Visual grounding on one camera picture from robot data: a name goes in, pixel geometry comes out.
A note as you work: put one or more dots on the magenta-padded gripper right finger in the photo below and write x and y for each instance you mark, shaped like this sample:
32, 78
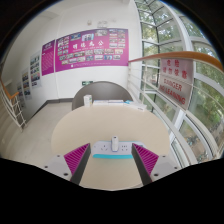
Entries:
146, 159

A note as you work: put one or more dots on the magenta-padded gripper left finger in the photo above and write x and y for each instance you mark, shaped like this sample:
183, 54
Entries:
77, 159

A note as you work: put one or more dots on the small white charger block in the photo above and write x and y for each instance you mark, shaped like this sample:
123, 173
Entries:
114, 144

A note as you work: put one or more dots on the white and teal power strip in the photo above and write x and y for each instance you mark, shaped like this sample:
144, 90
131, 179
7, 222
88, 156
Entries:
101, 148

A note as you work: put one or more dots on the white and blue box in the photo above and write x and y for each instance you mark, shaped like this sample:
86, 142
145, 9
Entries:
136, 105

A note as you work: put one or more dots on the small white carton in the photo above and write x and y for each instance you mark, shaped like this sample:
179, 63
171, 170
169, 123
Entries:
87, 100

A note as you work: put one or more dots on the red-lettered danger sign plate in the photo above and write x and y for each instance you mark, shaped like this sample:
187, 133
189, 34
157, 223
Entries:
175, 93

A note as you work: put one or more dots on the green exit sign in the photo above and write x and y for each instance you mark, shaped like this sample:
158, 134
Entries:
87, 82

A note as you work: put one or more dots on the white stair railing, orange handrail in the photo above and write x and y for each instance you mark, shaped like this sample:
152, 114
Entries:
13, 108

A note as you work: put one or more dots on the red-lettered clear warning sign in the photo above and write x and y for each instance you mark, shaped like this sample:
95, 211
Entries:
176, 70

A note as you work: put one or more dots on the narrow magenta text poster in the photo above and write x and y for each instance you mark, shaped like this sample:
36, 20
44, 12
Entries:
48, 58

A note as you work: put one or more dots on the white railing with orange handrail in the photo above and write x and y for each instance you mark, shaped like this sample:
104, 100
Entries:
173, 56

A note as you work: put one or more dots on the large magenta photo poster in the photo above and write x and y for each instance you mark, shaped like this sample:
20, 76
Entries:
91, 50

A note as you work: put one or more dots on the white wall photo panel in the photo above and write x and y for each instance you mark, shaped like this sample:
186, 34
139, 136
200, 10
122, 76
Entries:
26, 84
35, 70

